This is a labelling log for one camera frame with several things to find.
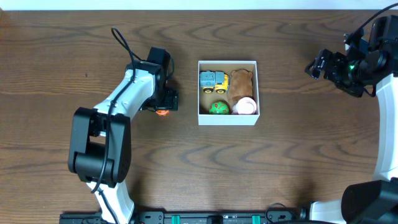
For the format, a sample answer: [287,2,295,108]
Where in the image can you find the white cardboard box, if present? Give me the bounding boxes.
[197,60,261,126]

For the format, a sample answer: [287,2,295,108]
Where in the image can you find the brown plush bear toy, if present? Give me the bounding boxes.
[228,69,253,106]

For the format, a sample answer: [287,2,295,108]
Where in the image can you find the green number ball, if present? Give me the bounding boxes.
[208,101,229,115]

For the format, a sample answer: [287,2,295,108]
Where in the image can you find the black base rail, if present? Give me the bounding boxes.
[59,208,309,224]

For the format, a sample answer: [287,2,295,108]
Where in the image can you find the orange mesh ball toy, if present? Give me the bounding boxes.
[156,110,170,116]

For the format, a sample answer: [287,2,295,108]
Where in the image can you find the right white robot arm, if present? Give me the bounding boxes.
[310,50,397,223]

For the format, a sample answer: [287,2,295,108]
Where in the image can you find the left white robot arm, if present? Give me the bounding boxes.
[68,59,178,223]

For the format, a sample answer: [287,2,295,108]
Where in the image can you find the yellow grey toy truck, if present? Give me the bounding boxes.
[199,70,229,94]

